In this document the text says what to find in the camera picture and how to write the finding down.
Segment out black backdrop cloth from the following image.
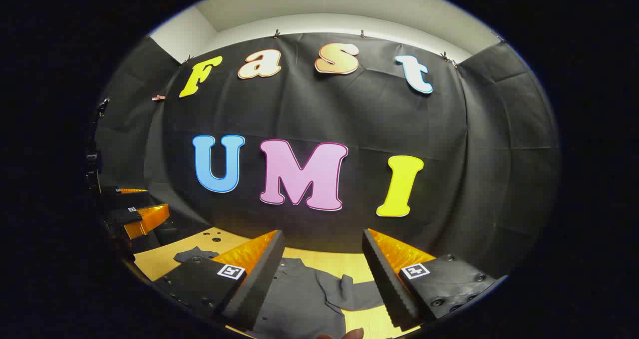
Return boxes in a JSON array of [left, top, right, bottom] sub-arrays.
[[92, 32, 562, 280]]

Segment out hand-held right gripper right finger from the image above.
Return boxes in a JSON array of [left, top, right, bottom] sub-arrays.
[[361, 228, 498, 330]]

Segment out grey collared shirt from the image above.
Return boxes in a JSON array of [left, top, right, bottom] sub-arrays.
[[174, 247, 387, 339]]

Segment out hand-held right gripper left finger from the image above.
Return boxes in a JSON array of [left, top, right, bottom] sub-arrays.
[[152, 230, 285, 331]]

